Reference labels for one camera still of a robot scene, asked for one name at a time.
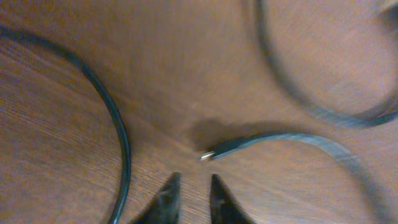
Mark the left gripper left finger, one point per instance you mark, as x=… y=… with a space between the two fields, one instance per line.
x=164 y=208

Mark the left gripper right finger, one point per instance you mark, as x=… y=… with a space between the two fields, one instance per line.
x=224 y=208

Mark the black usb cable micro plug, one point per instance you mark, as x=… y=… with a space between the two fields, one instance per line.
x=341 y=154

